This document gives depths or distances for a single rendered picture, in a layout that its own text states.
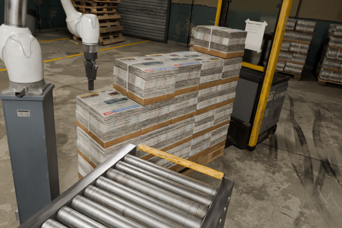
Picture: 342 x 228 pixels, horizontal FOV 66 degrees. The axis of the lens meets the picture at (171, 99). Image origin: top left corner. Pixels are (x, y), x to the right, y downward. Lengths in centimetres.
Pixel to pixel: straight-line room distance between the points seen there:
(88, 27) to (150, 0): 785
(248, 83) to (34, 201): 227
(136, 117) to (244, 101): 164
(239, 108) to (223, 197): 209
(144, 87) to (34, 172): 78
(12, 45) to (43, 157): 60
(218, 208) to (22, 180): 110
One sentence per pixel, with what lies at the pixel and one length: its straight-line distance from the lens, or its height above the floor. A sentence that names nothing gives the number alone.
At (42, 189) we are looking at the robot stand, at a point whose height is 43.
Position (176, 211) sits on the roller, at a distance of 102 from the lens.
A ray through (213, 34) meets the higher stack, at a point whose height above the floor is 124.
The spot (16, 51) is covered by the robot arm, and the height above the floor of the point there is 121.
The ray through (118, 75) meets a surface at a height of 96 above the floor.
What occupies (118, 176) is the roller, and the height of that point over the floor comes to 79.
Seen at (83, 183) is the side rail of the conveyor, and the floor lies 80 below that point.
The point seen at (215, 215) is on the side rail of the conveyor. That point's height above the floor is 80.
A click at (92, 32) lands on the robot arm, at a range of 156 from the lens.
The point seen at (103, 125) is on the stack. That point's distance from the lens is 161.
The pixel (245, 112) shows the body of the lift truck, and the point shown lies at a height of 37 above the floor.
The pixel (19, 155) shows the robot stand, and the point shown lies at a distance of 162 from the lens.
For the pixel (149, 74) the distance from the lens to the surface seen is 165.
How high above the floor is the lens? 151
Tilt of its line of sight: 22 degrees down
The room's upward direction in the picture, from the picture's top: 6 degrees clockwise
